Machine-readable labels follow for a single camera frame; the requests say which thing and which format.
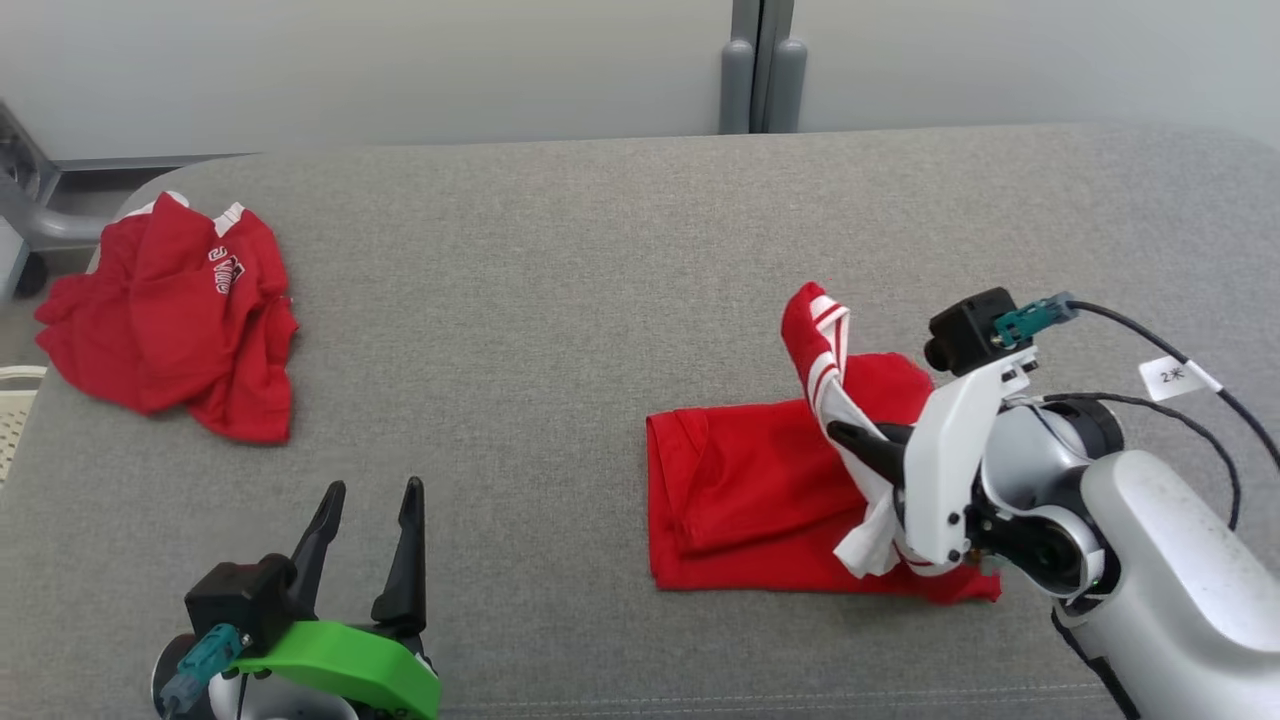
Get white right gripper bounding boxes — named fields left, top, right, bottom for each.
left=826, top=345, right=1043, bottom=566

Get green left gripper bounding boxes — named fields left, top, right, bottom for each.
left=230, top=477, right=443, bottom=720

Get red white basketball jersey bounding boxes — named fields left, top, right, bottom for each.
left=645, top=282, right=1003, bottom=606

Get red Bulls basketball shorts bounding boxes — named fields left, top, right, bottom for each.
left=35, top=190, right=299, bottom=446

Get cream perforated laundry basket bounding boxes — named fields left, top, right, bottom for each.
left=0, top=366, right=49, bottom=488

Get black left cable teal plug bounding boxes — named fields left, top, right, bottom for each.
left=158, top=623, right=246, bottom=719

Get black cable teal plug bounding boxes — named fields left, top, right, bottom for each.
left=158, top=623, right=246, bottom=719
left=993, top=294, right=1280, bottom=473

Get black right cable teal plug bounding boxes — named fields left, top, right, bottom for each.
left=993, top=294, right=1280, bottom=473

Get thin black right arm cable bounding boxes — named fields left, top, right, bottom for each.
left=1030, top=392, right=1244, bottom=531

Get white cable label tag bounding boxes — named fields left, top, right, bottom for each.
left=1138, top=357, right=1224, bottom=404

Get grey partition post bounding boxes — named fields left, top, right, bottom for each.
left=718, top=0, right=809, bottom=135

